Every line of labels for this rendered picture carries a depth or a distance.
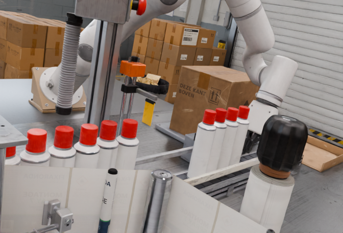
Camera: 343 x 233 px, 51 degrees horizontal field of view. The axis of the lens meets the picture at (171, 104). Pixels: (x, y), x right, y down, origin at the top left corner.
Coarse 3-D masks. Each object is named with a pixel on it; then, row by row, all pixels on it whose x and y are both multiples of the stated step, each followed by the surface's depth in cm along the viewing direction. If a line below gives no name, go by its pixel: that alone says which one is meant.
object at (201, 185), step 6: (246, 156) 127; (252, 156) 128; (246, 168) 117; (180, 174) 103; (186, 174) 104; (228, 174) 110; (234, 174) 111; (240, 174) 112; (210, 180) 103; (216, 180) 104; (222, 180) 105; (198, 186) 99; (204, 186) 99
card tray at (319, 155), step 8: (312, 144) 172; (320, 144) 169; (328, 144) 167; (304, 152) 159; (312, 152) 161; (320, 152) 163; (328, 152) 165; (336, 152) 164; (304, 160) 148; (312, 160) 150; (320, 160) 152; (328, 160) 143; (336, 160) 150; (312, 168) 142; (320, 168) 143; (328, 168) 145
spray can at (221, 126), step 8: (216, 112) 101; (224, 112) 100; (216, 120) 101; (224, 120) 101; (216, 128) 100; (224, 128) 101; (216, 136) 101; (224, 136) 103; (216, 144) 102; (216, 152) 102; (216, 160) 104; (208, 168) 104; (216, 168) 105
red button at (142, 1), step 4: (136, 0) 69; (140, 0) 68; (144, 0) 68; (132, 4) 69; (136, 4) 69; (140, 4) 68; (144, 4) 68; (132, 8) 69; (136, 8) 69; (140, 8) 68; (144, 8) 69; (136, 12) 70; (140, 12) 69
